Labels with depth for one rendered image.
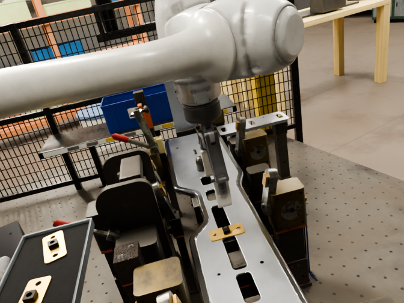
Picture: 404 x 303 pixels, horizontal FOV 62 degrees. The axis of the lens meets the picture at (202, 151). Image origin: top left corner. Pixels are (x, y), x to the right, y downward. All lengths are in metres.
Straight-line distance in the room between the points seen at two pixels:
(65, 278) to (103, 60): 0.36
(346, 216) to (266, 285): 0.70
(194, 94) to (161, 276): 0.34
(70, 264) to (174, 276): 0.18
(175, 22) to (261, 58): 0.19
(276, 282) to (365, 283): 0.46
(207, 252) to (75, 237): 0.29
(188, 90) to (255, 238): 0.38
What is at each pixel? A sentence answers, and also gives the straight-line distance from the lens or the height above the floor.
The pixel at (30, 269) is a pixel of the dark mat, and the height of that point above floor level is 1.16.
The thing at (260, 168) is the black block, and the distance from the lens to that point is 1.08.
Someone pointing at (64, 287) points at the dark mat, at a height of 1.16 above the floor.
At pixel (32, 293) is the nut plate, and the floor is 1.17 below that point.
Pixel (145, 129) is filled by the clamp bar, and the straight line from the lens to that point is 1.16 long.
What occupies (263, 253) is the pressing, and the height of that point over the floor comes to 1.00.
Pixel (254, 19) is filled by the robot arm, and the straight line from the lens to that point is 0.45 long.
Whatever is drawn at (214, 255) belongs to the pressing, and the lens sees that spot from 0.78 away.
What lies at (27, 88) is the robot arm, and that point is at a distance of 0.48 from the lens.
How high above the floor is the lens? 1.53
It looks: 26 degrees down
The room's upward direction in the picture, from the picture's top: 12 degrees counter-clockwise
